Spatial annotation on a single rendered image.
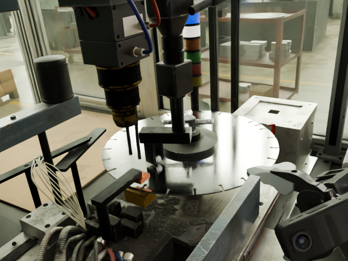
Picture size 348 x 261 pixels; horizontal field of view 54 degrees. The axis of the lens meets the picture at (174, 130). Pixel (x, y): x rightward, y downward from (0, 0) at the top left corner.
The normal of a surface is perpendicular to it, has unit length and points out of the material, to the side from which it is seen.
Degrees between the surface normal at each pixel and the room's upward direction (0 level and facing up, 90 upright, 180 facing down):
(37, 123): 90
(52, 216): 0
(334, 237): 60
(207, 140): 5
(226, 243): 90
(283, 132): 90
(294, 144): 90
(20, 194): 0
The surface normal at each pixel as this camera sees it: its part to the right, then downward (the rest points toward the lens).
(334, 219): 0.02, -0.09
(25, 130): 0.84, 0.18
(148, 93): -0.54, 0.39
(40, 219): -0.07, -0.90
